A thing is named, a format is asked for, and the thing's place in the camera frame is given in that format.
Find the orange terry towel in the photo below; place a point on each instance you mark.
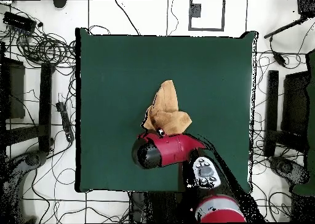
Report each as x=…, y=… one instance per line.
x=167, y=110

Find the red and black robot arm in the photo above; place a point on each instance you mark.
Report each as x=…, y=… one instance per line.
x=172, y=147

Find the dark green tablecloth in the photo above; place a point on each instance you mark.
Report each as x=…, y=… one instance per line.
x=110, y=86

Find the black power strip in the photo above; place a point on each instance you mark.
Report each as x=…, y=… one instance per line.
x=65, y=120

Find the black stand bar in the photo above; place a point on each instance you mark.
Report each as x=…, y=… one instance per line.
x=45, y=105
x=272, y=98

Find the grey stand base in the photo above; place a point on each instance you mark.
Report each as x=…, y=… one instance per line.
x=285, y=167
x=32, y=158

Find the black power adapter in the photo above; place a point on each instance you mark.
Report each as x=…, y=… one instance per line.
x=279, y=57

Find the dark box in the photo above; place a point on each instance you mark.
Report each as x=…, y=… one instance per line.
x=14, y=91
x=295, y=103

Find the black tripod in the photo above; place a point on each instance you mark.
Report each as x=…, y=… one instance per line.
x=306, y=7

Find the grey square frame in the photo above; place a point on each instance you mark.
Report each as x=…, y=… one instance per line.
x=206, y=29

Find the black network switch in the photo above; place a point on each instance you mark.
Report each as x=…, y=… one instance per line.
x=19, y=22

